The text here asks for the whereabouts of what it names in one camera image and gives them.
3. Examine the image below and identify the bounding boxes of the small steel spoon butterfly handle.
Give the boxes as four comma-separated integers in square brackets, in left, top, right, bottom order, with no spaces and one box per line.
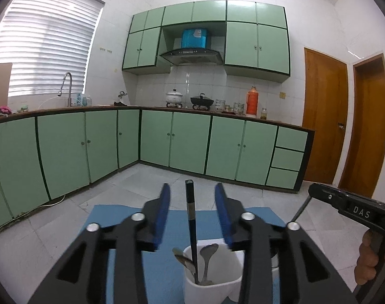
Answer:
[199,243,219,286]

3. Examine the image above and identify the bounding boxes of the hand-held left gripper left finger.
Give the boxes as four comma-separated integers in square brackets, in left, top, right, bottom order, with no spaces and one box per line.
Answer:
[27,183,171,304]

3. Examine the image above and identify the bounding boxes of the person's right hand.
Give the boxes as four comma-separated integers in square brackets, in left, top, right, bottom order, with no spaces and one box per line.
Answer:
[357,230,381,286]

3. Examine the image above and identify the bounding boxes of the blue tablecloth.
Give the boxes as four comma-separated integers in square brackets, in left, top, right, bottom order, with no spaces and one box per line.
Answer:
[85,204,289,304]

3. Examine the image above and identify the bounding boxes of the green lower kitchen cabinets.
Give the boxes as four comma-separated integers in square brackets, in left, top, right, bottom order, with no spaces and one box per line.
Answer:
[0,106,316,229]

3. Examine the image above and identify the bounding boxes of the large steel spoon patterned handle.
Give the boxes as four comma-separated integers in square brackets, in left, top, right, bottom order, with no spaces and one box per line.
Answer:
[172,248,196,276]

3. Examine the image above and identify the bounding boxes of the green kitchen cabinets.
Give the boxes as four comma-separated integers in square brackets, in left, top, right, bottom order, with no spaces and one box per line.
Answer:
[122,1,290,84]
[0,106,316,229]

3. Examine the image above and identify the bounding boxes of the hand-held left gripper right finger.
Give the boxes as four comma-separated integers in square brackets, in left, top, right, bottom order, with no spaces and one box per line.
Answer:
[214,183,359,304]

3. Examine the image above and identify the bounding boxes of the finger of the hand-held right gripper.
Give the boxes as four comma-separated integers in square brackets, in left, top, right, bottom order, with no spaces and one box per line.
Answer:
[308,183,348,211]

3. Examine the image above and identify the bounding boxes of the white cable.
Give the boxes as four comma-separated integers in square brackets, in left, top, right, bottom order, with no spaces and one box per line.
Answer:
[0,193,66,232]

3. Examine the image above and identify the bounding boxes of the black chopstick with silver band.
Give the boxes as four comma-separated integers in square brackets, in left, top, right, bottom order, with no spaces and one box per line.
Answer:
[185,179,201,285]

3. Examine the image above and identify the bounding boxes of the black range hood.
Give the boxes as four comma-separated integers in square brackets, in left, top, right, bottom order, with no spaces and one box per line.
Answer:
[159,48,225,67]

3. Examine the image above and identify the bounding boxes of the blue box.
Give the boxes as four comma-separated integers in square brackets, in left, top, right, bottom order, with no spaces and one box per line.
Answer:
[181,28,210,49]

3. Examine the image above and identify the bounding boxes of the orange thermos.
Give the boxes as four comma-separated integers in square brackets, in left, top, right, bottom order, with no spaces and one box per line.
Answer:
[246,86,259,117]

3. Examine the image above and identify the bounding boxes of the green upper kitchen cabinets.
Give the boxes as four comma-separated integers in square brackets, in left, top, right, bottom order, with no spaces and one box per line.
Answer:
[122,1,290,84]

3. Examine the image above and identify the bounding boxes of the steel kitchen faucet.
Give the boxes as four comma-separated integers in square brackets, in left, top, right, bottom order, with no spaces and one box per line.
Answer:
[58,72,73,107]

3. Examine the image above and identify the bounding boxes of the grey metal chopstick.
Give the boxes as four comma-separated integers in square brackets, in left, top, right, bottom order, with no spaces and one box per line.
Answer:
[289,195,312,223]

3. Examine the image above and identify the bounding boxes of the bottles beside sink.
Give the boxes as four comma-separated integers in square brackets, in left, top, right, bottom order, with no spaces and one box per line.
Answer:
[73,93,93,106]

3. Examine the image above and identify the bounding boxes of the white cooking pot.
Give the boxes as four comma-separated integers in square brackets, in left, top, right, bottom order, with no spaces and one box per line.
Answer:
[165,89,183,106]

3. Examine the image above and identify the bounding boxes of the black wok with lid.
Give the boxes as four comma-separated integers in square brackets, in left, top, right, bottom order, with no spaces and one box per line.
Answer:
[190,93,214,110]

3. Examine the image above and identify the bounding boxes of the white window blind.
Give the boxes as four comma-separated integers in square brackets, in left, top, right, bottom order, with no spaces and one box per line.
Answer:
[0,0,104,97]

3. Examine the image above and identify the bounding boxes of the wooden door with handle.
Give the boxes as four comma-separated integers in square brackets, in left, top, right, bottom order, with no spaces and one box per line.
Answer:
[301,47,349,185]

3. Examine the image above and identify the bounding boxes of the brown cardboard sheet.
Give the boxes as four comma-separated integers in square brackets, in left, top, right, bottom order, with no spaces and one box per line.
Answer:
[0,63,13,115]

